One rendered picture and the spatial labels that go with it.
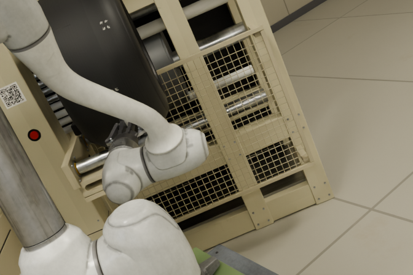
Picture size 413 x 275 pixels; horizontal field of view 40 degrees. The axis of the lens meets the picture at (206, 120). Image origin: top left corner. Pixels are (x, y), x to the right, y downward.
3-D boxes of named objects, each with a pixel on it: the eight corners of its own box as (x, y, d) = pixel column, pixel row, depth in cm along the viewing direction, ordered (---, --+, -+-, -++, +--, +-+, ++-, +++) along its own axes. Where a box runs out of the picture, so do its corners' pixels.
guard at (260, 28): (136, 240, 262) (66, 110, 239) (136, 238, 264) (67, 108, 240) (315, 164, 259) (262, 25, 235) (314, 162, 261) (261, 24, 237)
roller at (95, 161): (72, 161, 199) (78, 169, 202) (72, 169, 195) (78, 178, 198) (163, 121, 197) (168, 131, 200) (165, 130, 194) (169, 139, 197)
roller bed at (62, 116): (55, 140, 241) (21, 78, 231) (60, 129, 255) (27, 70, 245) (98, 122, 240) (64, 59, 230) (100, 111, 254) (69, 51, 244)
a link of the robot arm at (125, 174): (114, 182, 158) (157, 167, 157) (110, 216, 145) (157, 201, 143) (97, 152, 153) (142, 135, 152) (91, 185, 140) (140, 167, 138)
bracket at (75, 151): (74, 191, 195) (60, 167, 191) (85, 148, 232) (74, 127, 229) (82, 187, 195) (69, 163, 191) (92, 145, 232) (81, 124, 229)
